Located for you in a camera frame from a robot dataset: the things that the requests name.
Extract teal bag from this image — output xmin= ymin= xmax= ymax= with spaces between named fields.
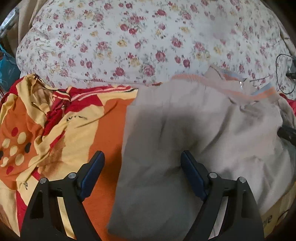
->
xmin=0 ymin=44 xmax=18 ymax=87

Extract metal frame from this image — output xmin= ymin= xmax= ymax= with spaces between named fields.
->
xmin=0 ymin=8 xmax=20 ymax=37

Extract black cable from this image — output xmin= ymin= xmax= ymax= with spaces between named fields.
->
xmin=275 ymin=53 xmax=296 ymax=94

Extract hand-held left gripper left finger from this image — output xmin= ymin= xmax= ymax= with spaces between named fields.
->
xmin=20 ymin=151 xmax=105 ymax=241

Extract beige cloth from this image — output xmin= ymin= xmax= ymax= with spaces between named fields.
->
xmin=7 ymin=0 xmax=48 ymax=47

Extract floral quilt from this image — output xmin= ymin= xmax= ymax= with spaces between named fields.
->
xmin=16 ymin=0 xmax=295 ymax=94

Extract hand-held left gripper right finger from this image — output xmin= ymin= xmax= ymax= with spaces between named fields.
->
xmin=181 ymin=151 xmax=265 ymax=241

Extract printed fleece blanket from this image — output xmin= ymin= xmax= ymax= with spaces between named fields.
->
xmin=0 ymin=74 xmax=296 ymax=241

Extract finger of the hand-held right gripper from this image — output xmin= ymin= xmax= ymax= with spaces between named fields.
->
xmin=278 ymin=126 xmax=296 ymax=146

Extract grey jacket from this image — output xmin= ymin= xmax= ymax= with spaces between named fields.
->
xmin=107 ymin=65 xmax=296 ymax=241

